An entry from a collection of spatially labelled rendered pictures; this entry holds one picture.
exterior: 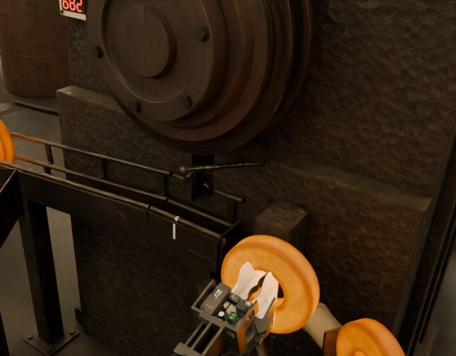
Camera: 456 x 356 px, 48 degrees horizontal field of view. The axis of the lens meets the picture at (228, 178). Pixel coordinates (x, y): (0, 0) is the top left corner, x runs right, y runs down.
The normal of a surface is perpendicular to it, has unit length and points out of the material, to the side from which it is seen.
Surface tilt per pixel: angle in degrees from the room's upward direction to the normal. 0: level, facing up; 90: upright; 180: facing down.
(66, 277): 0
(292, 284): 89
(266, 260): 89
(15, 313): 0
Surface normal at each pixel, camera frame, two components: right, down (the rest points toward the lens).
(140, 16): -0.54, 0.38
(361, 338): -0.93, 0.14
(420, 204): 0.05, -0.87
